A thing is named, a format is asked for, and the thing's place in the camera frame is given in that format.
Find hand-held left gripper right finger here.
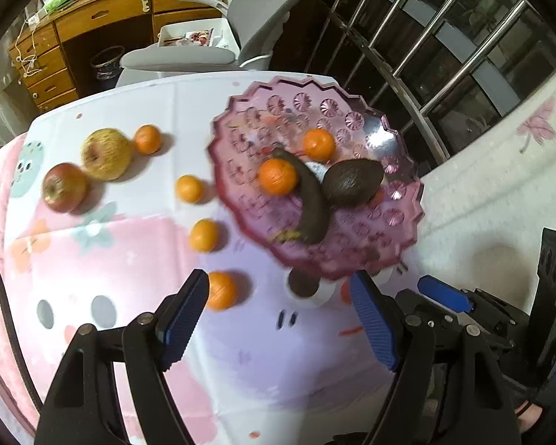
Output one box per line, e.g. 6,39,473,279
350,270,522,445

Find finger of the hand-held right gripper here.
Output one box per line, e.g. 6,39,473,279
396,276,531,350

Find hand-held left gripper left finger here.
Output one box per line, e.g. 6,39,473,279
34,269,210,445

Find orange tangerine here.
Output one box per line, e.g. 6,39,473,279
134,125,162,155
175,175,205,204
303,128,337,162
258,158,298,196
205,271,238,311
189,219,223,253

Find overripe dark banana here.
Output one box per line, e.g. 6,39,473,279
271,147,330,245

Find dark avocado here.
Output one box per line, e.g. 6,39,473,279
321,159,385,206

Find purple glass fruit bowl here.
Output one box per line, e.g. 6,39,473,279
207,75,424,282

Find cartoon monster printed tablecloth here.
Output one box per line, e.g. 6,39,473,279
0,73,427,445

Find white leaf print curtain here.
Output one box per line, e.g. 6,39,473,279
417,62,556,316

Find red apple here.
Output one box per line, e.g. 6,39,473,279
43,162,90,214

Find yellow apple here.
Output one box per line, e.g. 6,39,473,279
81,128,135,181

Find metal window grille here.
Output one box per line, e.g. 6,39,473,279
315,0,556,163

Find grey office chair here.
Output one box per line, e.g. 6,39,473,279
116,0,339,88

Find black waste bin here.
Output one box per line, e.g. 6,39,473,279
89,45,126,83

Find white box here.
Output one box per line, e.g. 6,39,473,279
159,17,239,52

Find wooden desk with drawers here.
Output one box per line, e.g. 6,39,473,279
7,0,230,112

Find black cable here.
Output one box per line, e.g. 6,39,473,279
0,241,42,409

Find white charging cable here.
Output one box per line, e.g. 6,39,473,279
14,14,44,77

